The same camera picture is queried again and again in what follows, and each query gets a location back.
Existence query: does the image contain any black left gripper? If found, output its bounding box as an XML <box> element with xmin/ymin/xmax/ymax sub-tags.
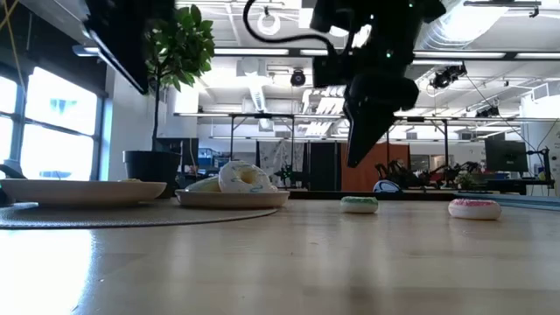
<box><xmin>82</xmin><ymin>0</ymin><xmax>176</xmax><ymax>95</ymax></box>

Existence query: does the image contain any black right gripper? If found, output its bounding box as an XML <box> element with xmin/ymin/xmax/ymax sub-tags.
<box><xmin>344</xmin><ymin>72</ymin><xmax>421</xmax><ymax>170</ymax></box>

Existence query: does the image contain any teal iced donut dark drizzle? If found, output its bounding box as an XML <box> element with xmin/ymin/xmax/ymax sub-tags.
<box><xmin>339</xmin><ymin>195</ymin><xmax>380</xmax><ymax>215</ymax></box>

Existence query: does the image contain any pink iced donut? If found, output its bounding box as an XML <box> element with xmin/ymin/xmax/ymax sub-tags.
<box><xmin>447</xmin><ymin>198</ymin><xmax>503</xmax><ymax>221</ymax></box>

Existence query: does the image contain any mint iced donut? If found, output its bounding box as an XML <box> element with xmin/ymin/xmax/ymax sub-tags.
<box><xmin>217</xmin><ymin>160</ymin><xmax>279</xmax><ymax>194</ymax></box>

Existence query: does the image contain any orange partition panel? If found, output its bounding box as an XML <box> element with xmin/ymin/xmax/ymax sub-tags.
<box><xmin>339</xmin><ymin>142</ymin><xmax>411</xmax><ymax>193</ymax></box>

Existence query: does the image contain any black partition panel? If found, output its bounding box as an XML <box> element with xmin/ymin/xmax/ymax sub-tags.
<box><xmin>308</xmin><ymin>140</ymin><xmax>339</xmax><ymax>192</ymax></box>

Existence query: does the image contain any blue white round object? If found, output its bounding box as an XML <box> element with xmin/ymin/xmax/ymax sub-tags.
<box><xmin>372</xmin><ymin>178</ymin><xmax>402</xmax><ymax>194</ymax></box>

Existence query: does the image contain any potted green tree black pot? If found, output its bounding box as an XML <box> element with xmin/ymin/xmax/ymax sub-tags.
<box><xmin>122</xmin><ymin>3</ymin><xmax>216</xmax><ymax>199</ymax></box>

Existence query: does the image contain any grey patterned curtain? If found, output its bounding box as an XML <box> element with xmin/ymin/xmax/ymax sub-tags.
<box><xmin>257</xmin><ymin>139</ymin><xmax>307</xmax><ymax>186</ymax></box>

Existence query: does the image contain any black ceiling spotlight fixture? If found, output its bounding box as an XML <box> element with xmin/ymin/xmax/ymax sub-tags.
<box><xmin>430</xmin><ymin>64</ymin><xmax>467</xmax><ymax>90</ymax></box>

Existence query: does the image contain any large bright window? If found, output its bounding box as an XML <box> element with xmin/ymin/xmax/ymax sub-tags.
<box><xmin>0</xmin><ymin>65</ymin><xmax>106</xmax><ymax>183</ymax></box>

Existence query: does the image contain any large cream plate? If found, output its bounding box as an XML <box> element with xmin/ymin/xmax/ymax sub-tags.
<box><xmin>0</xmin><ymin>178</ymin><xmax>168</xmax><ymax>207</ymax></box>

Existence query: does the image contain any black computer monitor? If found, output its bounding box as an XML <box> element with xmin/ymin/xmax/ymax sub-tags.
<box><xmin>484</xmin><ymin>132</ymin><xmax>529</xmax><ymax>173</ymax></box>

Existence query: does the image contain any small cream plate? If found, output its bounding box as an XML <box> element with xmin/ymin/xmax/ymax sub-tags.
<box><xmin>174</xmin><ymin>188</ymin><xmax>291</xmax><ymax>210</ymax></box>

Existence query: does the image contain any round grey woven placemat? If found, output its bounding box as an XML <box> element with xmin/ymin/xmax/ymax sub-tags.
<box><xmin>0</xmin><ymin>197</ymin><xmax>279</xmax><ymax>231</ymax></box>

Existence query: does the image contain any dark office desk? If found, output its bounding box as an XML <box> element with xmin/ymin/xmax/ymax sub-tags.
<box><xmin>483</xmin><ymin>177</ymin><xmax>556</xmax><ymax>196</ymax></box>

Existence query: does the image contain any blue flat board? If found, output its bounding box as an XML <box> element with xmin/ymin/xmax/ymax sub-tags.
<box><xmin>454</xmin><ymin>192</ymin><xmax>560</xmax><ymax>212</ymax></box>

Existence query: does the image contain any black table border frame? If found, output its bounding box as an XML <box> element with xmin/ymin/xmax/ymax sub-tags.
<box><xmin>288</xmin><ymin>189</ymin><xmax>459</xmax><ymax>201</ymax></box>

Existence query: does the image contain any black background metal frame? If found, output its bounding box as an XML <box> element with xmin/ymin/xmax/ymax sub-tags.
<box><xmin>227</xmin><ymin>112</ymin><xmax>299</xmax><ymax>190</ymax></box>
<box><xmin>384</xmin><ymin>115</ymin><xmax>452</xmax><ymax>186</ymax></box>

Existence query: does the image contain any black overhead frame bar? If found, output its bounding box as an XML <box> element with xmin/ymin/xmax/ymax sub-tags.
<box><xmin>72</xmin><ymin>43</ymin><xmax>560</xmax><ymax>61</ymax></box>

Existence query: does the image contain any yellow cord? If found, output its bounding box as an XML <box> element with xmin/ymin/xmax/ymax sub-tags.
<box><xmin>0</xmin><ymin>0</ymin><xmax>26</xmax><ymax>93</ymax></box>

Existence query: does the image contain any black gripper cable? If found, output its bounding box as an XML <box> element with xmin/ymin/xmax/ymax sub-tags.
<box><xmin>241</xmin><ymin>0</ymin><xmax>340</xmax><ymax>58</ymax></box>

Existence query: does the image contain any silver ceiling duct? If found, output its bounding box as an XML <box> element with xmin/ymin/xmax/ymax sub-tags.
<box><xmin>413</xmin><ymin>8</ymin><xmax>482</xmax><ymax>88</ymax></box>

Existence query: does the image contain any white ring ceiling lamp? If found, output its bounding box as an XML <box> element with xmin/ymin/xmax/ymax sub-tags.
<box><xmin>256</xmin><ymin>10</ymin><xmax>283</xmax><ymax>37</ymax></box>

